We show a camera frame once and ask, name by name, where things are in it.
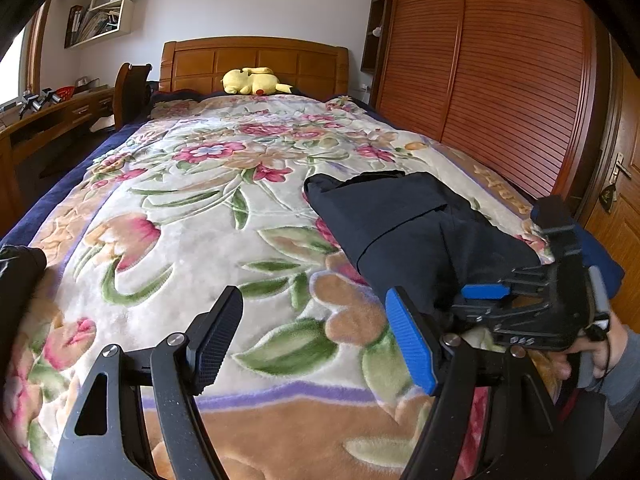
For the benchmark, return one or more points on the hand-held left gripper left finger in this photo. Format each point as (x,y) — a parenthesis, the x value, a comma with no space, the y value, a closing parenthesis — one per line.
(215,340)

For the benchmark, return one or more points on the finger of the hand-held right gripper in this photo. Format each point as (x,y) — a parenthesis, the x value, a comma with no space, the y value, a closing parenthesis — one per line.
(485,291)

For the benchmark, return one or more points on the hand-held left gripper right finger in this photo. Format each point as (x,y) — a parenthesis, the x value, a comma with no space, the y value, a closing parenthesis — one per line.
(412,340)

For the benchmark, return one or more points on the dark navy coat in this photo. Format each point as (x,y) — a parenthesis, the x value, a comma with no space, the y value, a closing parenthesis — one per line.
(400,230)

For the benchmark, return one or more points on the person's right forearm grey sleeve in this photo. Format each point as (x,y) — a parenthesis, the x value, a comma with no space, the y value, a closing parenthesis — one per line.
(625,390)

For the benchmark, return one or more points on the person's right hand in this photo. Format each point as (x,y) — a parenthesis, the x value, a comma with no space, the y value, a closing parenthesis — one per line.
(614,345)

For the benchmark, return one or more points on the blue cloth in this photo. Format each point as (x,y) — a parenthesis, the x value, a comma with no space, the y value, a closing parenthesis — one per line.
(602,255)

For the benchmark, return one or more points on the floral blanket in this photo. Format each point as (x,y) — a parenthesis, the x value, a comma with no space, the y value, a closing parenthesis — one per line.
(200,240)

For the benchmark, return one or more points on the wooden door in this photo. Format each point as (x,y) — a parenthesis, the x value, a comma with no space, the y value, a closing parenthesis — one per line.
(622,125)

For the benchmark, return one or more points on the dark cloth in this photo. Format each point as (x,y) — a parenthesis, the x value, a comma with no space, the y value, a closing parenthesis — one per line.
(20,280)

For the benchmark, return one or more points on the dark blue bed sheet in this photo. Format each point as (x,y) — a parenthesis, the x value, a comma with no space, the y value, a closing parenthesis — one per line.
(65,180)

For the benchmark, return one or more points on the wooden louvred wardrobe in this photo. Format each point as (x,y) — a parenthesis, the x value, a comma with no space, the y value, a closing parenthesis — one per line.
(500,70)

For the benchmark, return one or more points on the wooden chair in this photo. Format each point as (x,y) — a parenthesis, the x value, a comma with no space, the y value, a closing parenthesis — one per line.
(130,95)

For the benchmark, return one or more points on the yellow plush toy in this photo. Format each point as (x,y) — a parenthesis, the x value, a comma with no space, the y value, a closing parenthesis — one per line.
(250,81)

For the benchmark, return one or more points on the wooden headboard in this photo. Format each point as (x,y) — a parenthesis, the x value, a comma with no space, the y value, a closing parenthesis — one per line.
(200,62)

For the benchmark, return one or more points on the wooden desk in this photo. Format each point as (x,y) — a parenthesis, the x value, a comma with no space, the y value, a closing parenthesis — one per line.
(50,115)

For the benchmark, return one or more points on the red bowl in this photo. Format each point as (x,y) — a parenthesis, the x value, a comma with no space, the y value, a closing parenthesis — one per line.
(64,92)

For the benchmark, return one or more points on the narrow open wooden shelf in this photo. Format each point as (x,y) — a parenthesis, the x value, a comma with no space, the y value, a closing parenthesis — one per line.
(375,20)

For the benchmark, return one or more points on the white wall shelf with books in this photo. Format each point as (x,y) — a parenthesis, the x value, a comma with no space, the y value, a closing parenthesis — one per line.
(100,15)

